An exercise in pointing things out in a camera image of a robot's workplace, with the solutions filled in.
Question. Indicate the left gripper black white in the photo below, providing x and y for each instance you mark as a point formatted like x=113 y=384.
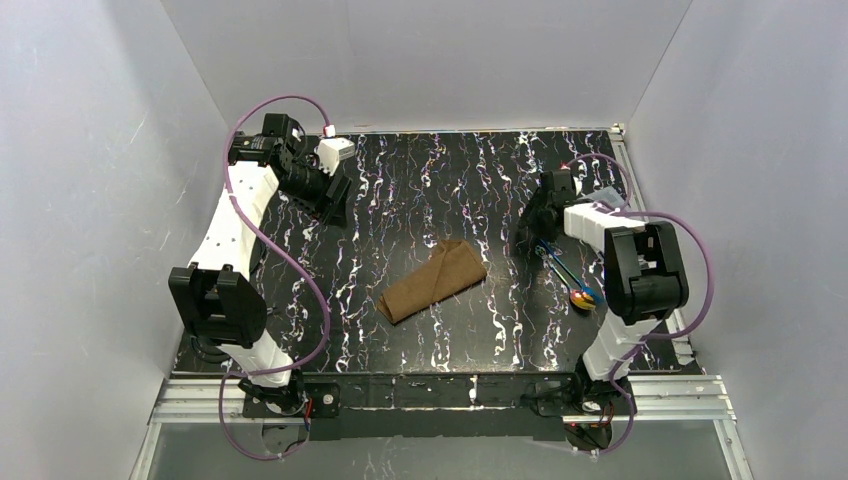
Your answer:
x=334 y=192

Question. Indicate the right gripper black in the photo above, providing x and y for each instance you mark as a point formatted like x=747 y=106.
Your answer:
x=534 y=216

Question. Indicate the red yellow handled utensil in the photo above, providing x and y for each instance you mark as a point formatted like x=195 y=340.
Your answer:
x=550 y=264

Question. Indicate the blue handled utensil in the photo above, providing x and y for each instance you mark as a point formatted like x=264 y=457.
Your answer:
x=576 y=275

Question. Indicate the brown woven cloth napkin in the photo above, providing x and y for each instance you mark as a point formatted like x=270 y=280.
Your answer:
x=453 y=266

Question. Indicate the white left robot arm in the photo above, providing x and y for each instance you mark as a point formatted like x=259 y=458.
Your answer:
x=216 y=301

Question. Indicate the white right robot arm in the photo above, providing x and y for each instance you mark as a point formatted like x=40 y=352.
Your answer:
x=644 y=276

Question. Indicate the clear plastic compartment box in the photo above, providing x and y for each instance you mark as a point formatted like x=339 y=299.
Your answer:
x=608 y=197

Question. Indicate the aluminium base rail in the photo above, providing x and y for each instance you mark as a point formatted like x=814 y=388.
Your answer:
x=538 y=405

